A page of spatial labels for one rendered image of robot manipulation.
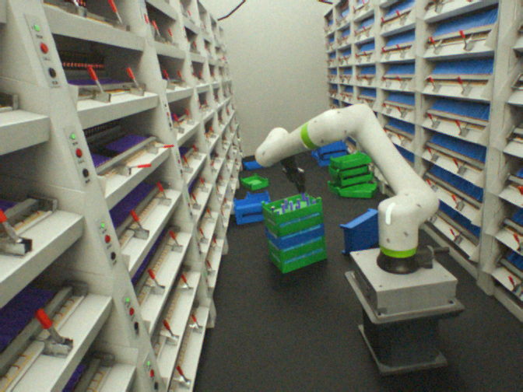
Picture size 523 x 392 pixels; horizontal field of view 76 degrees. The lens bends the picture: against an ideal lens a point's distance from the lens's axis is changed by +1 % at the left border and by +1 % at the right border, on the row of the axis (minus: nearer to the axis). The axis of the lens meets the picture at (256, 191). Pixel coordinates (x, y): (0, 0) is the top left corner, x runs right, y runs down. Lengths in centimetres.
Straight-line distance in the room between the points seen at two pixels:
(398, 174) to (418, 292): 43
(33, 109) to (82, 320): 41
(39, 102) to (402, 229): 106
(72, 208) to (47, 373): 29
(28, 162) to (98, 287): 29
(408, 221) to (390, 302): 28
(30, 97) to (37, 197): 19
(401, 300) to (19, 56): 120
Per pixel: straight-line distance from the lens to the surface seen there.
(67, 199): 76
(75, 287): 83
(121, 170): 99
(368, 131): 140
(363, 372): 150
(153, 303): 111
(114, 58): 142
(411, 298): 129
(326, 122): 128
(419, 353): 150
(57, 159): 74
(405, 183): 137
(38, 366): 72
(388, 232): 125
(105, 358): 93
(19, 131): 67
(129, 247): 101
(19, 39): 74
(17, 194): 81
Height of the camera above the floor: 112
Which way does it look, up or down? 19 degrees down
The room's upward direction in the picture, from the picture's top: 9 degrees counter-clockwise
